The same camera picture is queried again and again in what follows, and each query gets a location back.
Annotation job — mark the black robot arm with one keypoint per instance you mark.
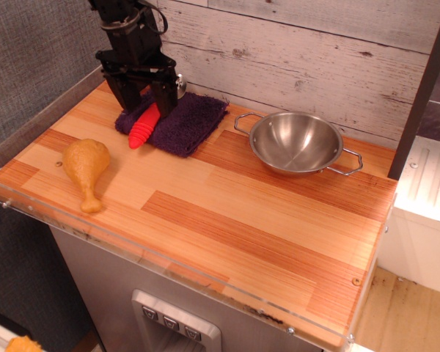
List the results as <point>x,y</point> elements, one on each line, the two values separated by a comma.
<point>127,7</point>

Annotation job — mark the clear acrylic edge guard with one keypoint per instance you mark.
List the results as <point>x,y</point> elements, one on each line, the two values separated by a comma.
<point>299,249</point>

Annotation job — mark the plastic chicken drumstick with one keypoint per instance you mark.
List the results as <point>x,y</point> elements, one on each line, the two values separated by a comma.
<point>83,162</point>

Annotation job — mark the ice dispenser button panel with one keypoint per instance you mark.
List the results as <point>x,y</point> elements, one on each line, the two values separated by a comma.
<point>165,327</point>

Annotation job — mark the steel bowl with handles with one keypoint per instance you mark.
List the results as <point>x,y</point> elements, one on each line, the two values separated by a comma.
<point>294,143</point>

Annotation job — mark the red handled metal spoon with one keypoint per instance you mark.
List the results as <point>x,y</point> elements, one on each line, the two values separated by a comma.
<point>145,125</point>

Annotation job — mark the dark right support post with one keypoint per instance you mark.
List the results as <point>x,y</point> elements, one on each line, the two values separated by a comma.
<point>418,108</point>

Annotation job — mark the silver toy fridge cabinet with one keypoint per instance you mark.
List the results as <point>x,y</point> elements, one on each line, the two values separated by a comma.
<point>106,280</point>

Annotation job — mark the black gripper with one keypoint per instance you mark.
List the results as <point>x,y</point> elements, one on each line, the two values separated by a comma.
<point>135,59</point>

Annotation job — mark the orange toy food piece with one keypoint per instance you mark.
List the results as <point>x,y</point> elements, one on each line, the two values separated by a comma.
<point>23,344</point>

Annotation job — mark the purple towel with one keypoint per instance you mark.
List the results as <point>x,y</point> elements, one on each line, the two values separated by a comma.
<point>188,125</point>

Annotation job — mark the white toy sink unit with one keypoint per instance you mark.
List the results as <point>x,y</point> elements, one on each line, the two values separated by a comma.
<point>410,246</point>

